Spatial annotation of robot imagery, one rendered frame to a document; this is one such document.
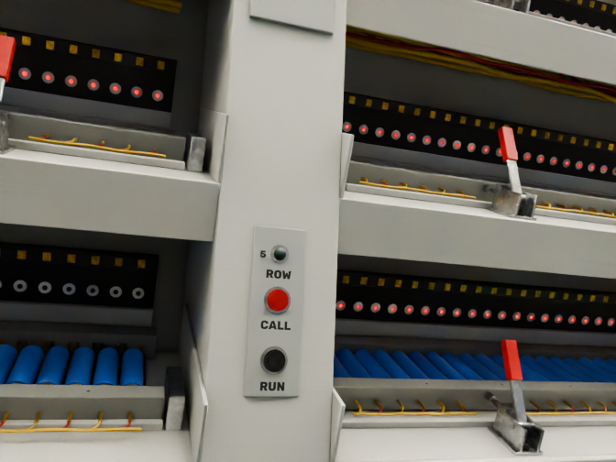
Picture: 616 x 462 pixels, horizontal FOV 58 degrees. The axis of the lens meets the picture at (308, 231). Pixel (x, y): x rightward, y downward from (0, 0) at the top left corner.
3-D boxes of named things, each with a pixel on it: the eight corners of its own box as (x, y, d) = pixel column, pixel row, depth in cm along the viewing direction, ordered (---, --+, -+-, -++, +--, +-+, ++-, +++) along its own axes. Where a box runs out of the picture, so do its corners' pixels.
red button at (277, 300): (288, 312, 41) (290, 290, 41) (267, 310, 40) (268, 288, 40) (284, 312, 42) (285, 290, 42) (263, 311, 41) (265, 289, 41)
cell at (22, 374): (43, 365, 48) (27, 404, 42) (19, 364, 47) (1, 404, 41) (44, 345, 48) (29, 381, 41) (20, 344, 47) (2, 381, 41)
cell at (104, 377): (118, 366, 50) (115, 404, 44) (96, 366, 49) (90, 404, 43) (120, 347, 49) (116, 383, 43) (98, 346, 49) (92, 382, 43)
